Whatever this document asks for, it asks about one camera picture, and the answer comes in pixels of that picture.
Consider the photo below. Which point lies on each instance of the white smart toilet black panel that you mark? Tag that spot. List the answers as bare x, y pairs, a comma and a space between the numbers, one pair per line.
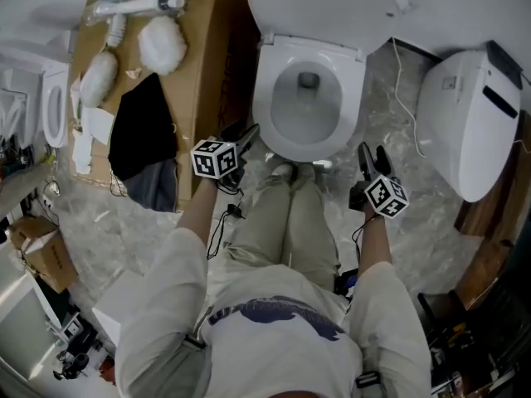
456, 118

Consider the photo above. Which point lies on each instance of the grey cloth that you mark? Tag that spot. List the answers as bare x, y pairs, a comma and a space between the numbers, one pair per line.
153, 189

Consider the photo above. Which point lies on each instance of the large brown cardboard box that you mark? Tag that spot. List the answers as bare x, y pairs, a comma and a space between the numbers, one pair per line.
199, 56

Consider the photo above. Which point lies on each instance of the dark wooden planks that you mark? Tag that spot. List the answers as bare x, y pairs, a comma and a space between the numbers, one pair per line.
489, 230

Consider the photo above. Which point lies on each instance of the pile of black equipment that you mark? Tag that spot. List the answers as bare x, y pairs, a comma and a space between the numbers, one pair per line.
76, 363

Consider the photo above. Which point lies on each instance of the person's white printed shirt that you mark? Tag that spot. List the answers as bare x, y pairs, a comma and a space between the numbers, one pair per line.
282, 359

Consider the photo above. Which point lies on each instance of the white power strip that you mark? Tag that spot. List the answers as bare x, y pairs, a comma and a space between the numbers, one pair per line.
48, 206

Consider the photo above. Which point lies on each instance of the white toilet lid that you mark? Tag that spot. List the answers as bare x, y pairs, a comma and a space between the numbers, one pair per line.
323, 6

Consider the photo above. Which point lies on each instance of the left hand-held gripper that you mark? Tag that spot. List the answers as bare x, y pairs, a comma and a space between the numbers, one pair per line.
213, 160

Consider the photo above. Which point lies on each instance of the person's shoe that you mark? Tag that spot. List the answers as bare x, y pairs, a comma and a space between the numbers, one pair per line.
307, 169
283, 170

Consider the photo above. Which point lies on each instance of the white bagged pipe fitting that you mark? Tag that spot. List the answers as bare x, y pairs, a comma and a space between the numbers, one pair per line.
132, 6

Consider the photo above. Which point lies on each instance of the white folded paper sheet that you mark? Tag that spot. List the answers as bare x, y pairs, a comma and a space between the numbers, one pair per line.
98, 124

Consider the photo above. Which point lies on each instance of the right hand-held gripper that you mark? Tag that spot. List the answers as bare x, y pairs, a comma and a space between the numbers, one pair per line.
386, 197

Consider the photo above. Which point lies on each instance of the white paper strip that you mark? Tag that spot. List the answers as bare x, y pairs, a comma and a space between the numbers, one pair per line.
82, 156

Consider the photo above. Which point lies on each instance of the person's left shoe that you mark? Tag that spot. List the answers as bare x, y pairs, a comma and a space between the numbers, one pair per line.
283, 170

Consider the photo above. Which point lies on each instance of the round bagged white foam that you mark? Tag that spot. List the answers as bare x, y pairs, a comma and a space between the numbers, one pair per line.
162, 44

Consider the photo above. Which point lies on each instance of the dark equipment rack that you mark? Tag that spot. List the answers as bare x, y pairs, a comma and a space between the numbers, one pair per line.
477, 338

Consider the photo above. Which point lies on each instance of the small crumpled paper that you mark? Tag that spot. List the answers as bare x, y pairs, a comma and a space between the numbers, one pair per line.
133, 73

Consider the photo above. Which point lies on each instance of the black cloth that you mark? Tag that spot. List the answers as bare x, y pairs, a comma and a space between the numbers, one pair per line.
143, 131

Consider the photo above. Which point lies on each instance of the person's right shoe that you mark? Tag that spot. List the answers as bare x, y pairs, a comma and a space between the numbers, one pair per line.
307, 169

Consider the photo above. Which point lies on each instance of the metal cabinet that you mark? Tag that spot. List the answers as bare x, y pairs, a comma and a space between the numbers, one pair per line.
20, 317

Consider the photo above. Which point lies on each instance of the small brown cardboard box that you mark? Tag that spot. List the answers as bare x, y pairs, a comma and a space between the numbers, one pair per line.
50, 259

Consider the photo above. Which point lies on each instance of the person's left forearm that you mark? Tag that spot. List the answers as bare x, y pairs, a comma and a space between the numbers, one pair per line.
199, 210

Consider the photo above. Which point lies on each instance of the plain white box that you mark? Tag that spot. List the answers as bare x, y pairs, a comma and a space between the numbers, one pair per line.
116, 301

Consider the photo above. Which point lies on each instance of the person's beige trousers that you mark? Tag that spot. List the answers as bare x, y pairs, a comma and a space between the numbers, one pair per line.
269, 222

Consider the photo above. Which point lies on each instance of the black waist device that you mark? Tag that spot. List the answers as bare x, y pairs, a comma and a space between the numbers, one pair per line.
346, 282

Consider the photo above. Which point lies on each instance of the person's right forearm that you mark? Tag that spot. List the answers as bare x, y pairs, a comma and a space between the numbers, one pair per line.
375, 243

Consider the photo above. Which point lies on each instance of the oval bagged white foam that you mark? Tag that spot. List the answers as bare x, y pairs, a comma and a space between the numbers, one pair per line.
98, 79

